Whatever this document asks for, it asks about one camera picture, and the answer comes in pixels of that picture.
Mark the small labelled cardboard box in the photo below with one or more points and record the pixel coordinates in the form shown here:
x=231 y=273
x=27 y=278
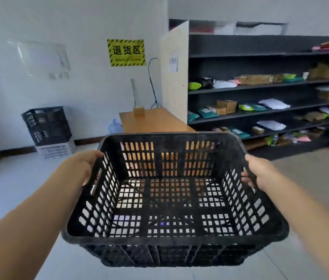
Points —
x=258 y=130

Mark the large white parcel bag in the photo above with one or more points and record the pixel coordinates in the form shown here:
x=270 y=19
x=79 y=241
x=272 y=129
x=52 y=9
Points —
x=273 y=104

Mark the white wall switches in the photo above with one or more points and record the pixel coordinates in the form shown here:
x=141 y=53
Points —
x=59 y=75

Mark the clear wall panel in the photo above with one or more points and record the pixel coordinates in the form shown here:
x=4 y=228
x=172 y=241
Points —
x=43 y=58

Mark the blue water jug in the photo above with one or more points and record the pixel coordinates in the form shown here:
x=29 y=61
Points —
x=115 y=126

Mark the long cardboard box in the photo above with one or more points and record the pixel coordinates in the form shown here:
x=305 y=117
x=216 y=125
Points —
x=257 y=79

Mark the person's left hand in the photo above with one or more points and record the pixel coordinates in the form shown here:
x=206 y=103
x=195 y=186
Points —
x=79 y=164

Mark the pink parcel bag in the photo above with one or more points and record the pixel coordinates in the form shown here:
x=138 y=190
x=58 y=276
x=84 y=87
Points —
x=304 y=138

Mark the black shelf unit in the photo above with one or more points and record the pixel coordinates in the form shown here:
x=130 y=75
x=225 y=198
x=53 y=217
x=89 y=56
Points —
x=257 y=64

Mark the teal labelled parcel bag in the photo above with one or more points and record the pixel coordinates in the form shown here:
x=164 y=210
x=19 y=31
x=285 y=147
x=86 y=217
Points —
x=240 y=133

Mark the white padded parcel bag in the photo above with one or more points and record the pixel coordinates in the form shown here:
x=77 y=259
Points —
x=271 y=125

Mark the large black plastic crate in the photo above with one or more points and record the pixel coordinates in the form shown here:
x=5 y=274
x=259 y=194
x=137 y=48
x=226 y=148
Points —
x=170 y=230

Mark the black stacked plastic crate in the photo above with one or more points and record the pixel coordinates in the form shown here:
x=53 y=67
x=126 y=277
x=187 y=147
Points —
x=46 y=116
x=52 y=134

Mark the person's left forearm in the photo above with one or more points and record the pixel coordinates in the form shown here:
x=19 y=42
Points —
x=24 y=218

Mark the yellow black wall sign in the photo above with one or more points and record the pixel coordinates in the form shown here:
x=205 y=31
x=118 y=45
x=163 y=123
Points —
x=126 y=52

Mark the person's right forearm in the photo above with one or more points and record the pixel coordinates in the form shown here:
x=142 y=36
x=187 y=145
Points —
x=307 y=218

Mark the brown parcel bag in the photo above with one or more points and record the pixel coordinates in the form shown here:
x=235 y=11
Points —
x=314 y=116

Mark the square cardboard box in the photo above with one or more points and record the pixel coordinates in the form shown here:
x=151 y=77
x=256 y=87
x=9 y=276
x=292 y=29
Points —
x=228 y=106

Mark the white paper sheet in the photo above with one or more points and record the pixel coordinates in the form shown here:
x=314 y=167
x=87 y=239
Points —
x=173 y=62

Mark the black parcel bag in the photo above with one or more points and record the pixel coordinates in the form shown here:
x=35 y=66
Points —
x=207 y=82

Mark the large cardboard box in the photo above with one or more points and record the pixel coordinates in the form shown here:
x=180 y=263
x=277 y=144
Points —
x=323 y=71

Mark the flat cardboard box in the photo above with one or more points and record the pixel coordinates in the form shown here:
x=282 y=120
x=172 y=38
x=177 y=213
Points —
x=217 y=109

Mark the light green parcel bag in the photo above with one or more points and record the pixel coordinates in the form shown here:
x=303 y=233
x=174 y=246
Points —
x=246 y=107

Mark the person's left thumb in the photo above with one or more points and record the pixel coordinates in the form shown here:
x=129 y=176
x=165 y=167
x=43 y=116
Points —
x=97 y=155

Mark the white paper cup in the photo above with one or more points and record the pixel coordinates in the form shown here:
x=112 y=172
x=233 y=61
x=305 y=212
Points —
x=305 y=75

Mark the white plastic crate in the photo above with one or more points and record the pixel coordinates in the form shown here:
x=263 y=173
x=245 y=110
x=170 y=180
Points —
x=56 y=150

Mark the person's right thumb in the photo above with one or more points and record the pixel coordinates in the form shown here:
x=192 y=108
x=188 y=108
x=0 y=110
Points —
x=250 y=160

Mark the beige side board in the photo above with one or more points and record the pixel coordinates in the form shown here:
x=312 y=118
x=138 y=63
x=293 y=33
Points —
x=174 y=96

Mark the person's right hand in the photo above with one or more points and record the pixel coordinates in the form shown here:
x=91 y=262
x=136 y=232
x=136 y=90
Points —
x=259 y=170

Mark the green teal parcel bag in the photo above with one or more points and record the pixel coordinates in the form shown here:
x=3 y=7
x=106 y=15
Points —
x=292 y=77

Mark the wooden table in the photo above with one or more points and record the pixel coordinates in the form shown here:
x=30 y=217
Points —
x=154 y=121

